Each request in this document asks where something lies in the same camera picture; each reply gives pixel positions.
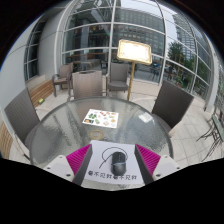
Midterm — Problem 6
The small white table sticker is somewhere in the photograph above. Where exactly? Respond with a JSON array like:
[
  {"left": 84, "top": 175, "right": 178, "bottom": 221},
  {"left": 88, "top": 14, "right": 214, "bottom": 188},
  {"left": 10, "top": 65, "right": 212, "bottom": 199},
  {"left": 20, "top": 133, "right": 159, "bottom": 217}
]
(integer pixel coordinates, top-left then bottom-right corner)
[{"left": 137, "top": 112, "right": 155, "bottom": 124}]

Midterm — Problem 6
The colourful picture menu card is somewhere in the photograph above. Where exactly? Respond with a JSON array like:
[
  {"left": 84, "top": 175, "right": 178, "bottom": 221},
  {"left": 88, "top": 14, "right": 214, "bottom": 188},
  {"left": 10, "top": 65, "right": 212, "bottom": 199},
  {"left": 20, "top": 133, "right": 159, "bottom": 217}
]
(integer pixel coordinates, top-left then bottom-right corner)
[{"left": 81, "top": 108, "right": 120, "bottom": 130}]

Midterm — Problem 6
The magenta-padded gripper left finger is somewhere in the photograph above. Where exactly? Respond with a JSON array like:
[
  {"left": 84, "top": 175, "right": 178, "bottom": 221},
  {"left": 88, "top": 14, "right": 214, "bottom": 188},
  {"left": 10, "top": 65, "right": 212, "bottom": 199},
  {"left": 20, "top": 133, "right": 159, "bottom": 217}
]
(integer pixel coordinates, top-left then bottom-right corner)
[{"left": 43, "top": 143, "right": 94, "bottom": 187}]

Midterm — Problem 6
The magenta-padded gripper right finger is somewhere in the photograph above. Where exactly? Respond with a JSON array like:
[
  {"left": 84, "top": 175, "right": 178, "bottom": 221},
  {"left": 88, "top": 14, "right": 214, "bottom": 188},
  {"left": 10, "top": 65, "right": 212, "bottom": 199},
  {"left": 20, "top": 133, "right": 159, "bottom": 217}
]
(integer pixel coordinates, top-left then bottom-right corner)
[{"left": 133, "top": 143, "right": 183, "bottom": 186}]

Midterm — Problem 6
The dark metal folding table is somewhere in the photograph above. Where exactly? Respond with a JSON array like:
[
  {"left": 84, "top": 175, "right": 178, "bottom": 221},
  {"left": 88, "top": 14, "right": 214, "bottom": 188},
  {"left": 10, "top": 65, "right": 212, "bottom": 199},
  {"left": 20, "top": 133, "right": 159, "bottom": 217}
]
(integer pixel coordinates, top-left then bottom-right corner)
[{"left": 196, "top": 105, "right": 224, "bottom": 163}]

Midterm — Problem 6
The black computer mouse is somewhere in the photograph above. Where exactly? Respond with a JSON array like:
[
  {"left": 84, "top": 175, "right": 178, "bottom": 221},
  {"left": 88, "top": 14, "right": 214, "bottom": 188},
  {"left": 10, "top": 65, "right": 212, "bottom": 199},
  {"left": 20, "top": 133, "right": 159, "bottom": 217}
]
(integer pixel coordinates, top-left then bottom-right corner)
[{"left": 110, "top": 151, "right": 127, "bottom": 177}]

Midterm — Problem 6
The gold lit menu stand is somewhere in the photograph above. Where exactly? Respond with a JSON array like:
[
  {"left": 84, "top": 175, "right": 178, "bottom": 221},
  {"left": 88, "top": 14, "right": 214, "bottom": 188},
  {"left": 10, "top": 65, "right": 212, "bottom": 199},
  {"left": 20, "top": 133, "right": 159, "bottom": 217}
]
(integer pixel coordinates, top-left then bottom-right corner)
[{"left": 116, "top": 38, "right": 154, "bottom": 102}]

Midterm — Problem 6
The white printed mouse pad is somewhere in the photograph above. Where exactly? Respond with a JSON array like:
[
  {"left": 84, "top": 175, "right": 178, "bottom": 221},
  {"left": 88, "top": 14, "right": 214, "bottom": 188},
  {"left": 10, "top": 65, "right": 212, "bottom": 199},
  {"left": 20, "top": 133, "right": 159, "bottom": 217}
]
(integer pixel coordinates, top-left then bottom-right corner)
[{"left": 83, "top": 139, "right": 146, "bottom": 186}]

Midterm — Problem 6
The gold ring table centre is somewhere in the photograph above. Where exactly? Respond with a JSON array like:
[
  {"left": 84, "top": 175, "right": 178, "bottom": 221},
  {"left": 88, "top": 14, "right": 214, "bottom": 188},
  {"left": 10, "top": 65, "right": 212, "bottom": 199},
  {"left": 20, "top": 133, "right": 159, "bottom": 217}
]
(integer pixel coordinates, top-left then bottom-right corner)
[{"left": 88, "top": 129, "right": 104, "bottom": 141}]

